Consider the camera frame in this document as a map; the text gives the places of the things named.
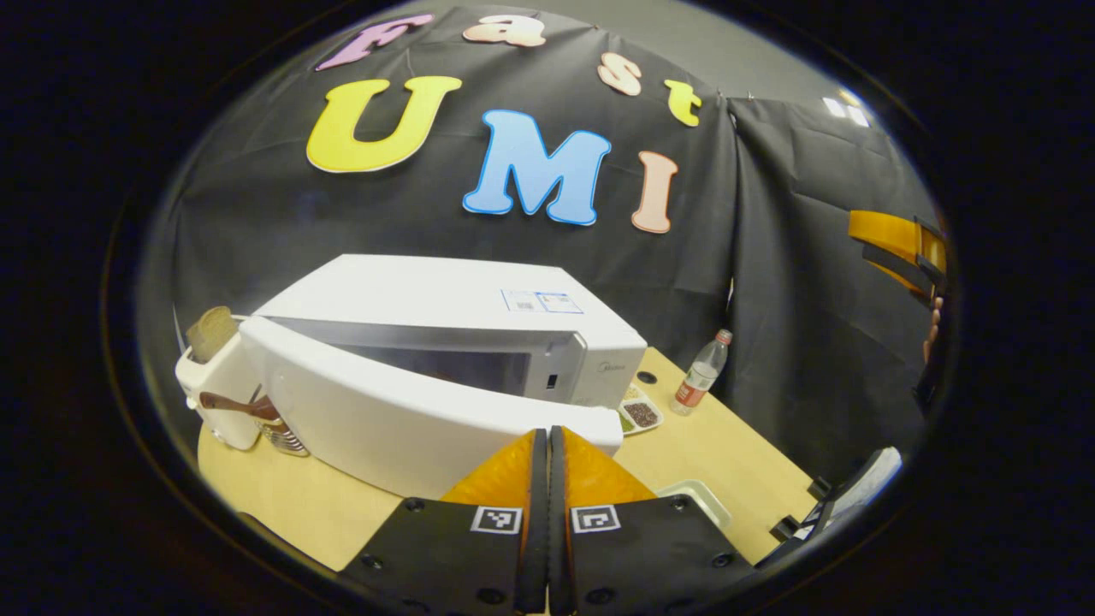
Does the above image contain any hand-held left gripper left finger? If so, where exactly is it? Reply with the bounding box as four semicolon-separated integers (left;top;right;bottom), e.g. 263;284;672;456
342;428;549;615

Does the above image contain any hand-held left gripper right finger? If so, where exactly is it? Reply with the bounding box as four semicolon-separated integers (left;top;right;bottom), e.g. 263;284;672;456
547;425;758;615

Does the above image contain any white microwave oven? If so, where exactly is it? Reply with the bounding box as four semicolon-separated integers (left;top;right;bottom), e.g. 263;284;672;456
240;253;648;500

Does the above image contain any black backdrop cloth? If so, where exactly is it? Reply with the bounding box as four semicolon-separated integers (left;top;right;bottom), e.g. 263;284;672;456
141;4;946;480

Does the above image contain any small ceiling light panel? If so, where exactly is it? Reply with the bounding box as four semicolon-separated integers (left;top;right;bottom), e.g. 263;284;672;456
821;90;872;127

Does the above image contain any small divided snack tray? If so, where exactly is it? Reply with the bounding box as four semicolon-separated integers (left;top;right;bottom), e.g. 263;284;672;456
618;385;664;437

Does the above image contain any white square tray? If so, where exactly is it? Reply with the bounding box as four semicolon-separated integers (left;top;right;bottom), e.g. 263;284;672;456
654;479;733;531

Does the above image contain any clear plastic water bottle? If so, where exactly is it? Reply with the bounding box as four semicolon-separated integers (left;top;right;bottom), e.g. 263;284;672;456
670;329;733;418

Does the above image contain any metal utensil holder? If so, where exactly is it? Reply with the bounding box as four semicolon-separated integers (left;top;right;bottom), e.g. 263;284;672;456
257;402;311;458

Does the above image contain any black and white chair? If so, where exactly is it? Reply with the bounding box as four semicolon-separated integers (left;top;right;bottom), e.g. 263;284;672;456
770;447;903;566

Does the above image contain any wooden spoon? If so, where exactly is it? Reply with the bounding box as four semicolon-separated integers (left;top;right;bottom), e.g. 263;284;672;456
199;391;283;422

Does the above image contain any white toaster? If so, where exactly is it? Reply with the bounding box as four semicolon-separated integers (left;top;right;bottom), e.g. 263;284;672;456
175;315;266;451

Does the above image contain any brown bread slice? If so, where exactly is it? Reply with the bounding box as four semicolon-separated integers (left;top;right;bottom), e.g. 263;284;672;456
186;306;239;364

